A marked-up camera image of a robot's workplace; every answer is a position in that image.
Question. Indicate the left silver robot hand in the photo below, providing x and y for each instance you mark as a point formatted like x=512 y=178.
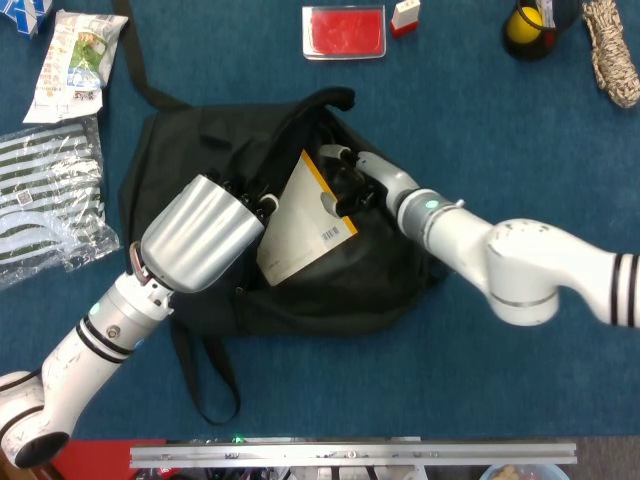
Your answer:
x=195 y=235

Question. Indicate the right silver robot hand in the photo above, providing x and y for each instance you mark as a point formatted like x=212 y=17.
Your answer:
x=385 y=172

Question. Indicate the white yellow Lexicon book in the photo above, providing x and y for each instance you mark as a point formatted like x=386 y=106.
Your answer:
x=300 y=230

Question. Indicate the black fabric backpack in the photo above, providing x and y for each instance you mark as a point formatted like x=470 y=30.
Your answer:
x=325 y=300

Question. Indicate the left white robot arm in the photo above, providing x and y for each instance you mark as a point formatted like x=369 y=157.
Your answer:
x=85 y=355

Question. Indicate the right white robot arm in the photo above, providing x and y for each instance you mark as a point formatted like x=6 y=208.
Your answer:
x=520 y=265

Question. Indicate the red ink pad tin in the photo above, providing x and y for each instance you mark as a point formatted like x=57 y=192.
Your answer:
x=345 y=31

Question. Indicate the striped garment in plastic bag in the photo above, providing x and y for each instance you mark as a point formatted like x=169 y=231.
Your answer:
x=45 y=200

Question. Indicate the red white stamp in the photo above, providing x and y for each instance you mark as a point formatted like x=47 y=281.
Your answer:
x=404 y=17

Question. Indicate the black mesh pen holder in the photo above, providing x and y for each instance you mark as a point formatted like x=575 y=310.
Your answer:
x=520 y=51

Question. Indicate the yellow foam ball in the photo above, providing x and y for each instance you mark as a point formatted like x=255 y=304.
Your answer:
x=522 y=25

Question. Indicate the white green snack bag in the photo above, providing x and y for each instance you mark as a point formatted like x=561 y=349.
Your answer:
x=70 y=75

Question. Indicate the red cap whiteboard marker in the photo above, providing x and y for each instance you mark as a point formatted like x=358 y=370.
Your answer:
x=549 y=40

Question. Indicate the red box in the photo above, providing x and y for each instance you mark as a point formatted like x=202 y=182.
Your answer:
x=100 y=457

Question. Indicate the blue white snake puzzle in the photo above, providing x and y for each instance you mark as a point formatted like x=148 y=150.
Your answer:
x=22 y=15

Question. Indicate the light blue bowl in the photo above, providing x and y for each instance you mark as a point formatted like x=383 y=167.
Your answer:
x=520 y=472

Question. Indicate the aluminium profile rail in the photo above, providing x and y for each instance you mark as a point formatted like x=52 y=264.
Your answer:
x=350 y=455

